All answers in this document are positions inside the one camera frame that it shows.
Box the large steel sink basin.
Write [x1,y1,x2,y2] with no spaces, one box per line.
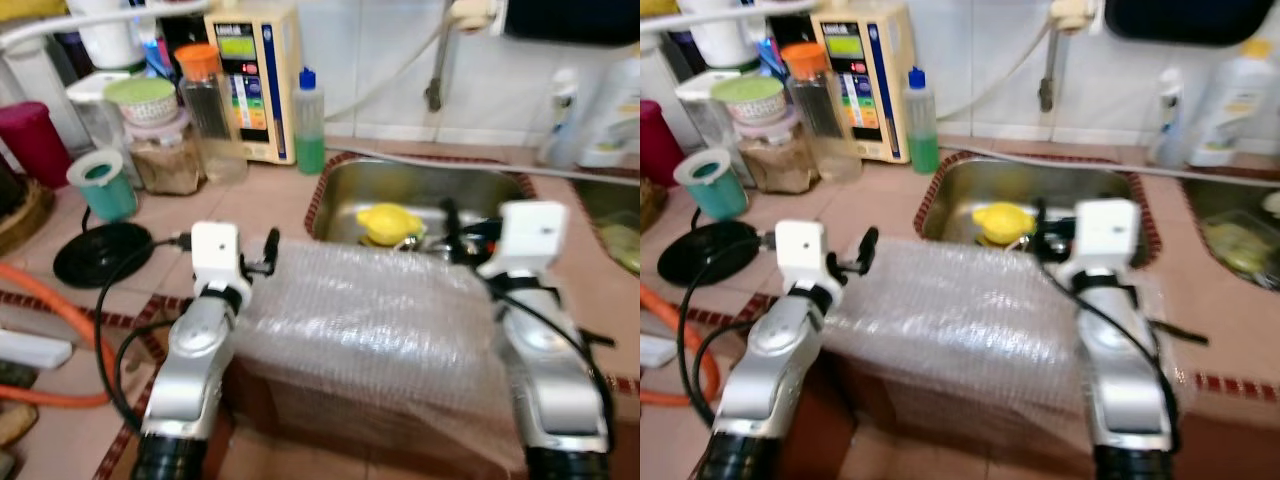
[315,160,531,251]
[925,158,1151,266]

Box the patterned bowl with green lid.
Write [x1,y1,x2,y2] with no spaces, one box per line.
[712,75,788,126]
[103,77,179,126]

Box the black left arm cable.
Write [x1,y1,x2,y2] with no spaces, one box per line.
[678,235,781,431]
[95,235,196,431]

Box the orange hose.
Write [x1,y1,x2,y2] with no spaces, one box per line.
[0,260,121,409]
[640,285,721,406]

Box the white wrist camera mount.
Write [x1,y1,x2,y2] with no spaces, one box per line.
[775,220,829,296]
[478,200,569,286]
[190,222,243,296]
[1060,198,1143,286]

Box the clear bottle with orange cap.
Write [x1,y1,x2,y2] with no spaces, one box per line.
[175,43,249,184]
[780,42,863,183]

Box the brown wicker basket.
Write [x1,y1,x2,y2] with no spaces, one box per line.
[0,175,56,259]
[640,178,669,233]

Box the small white spray bottle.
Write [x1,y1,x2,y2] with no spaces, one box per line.
[1150,68,1193,169]
[540,68,583,169]

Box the dark rounded window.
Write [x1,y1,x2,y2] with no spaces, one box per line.
[500,0,641,46]
[1105,0,1276,46]

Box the curved white hose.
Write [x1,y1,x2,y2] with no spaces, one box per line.
[938,20,1056,123]
[325,20,451,123]

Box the large white bottle yellow cap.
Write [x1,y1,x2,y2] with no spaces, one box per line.
[580,50,641,169]
[1190,38,1279,168]

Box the white power strip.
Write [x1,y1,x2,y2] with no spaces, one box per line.
[0,330,74,371]

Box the white jug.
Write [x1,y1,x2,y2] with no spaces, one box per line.
[680,0,761,69]
[65,0,151,71]

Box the green liquid bottle blue cap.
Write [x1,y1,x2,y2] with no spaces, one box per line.
[293,67,326,176]
[903,67,941,174]

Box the teal cup with white lid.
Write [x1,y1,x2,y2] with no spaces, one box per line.
[673,148,749,221]
[66,150,139,223]

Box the clear plastic food box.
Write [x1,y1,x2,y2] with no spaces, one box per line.
[1200,210,1280,281]
[598,215,641,273]

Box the straight white hose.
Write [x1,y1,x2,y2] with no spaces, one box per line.
[940,145,1280,188]
[325,145,641,188]

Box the clear bubble wrap sheet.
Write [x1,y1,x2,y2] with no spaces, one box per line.
[825,240,1171,451]
[232,240,531,471]

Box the cream water ionizer machine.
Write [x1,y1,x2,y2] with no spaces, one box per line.
[203,5,301,166]
[812,5,916,164]

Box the wall faucet with cream head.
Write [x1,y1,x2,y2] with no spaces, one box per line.
[425,0,501,113]
[1037,0,1101,113]

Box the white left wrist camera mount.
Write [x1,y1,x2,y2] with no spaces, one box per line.
[190,222,243,296]
[775,220,829,296]

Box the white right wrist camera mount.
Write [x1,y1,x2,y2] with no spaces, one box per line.
[478,200,569,286]
[1060,198,1143,286]

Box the clear jar of brown powder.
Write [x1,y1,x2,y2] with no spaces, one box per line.
[740,108,821,194]
[125,110,206,196]

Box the small steel sink basin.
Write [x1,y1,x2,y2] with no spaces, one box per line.
[1185,178,1280,291]
[575,180,641,276]

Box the magenta plastic container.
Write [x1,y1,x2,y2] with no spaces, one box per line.
[0,100,73,191]
[640,100,686,189]

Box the clear container with white lid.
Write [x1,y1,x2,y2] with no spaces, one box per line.
[65,72,131,161]
[675,70,741,151]

